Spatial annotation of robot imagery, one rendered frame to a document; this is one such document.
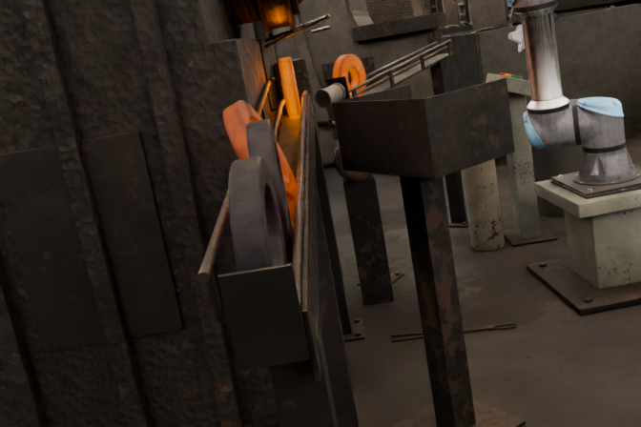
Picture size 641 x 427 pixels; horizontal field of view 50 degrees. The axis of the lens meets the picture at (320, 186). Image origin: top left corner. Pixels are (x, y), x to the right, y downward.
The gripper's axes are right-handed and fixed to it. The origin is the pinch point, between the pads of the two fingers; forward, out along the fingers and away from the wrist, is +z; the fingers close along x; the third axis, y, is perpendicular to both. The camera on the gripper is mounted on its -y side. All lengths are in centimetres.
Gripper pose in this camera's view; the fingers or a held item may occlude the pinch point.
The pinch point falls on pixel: (522, 48)
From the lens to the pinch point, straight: 253.1
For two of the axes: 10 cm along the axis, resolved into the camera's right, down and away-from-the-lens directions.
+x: 0.1, 2.1, -9.8
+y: -9.8, -1.7, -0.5
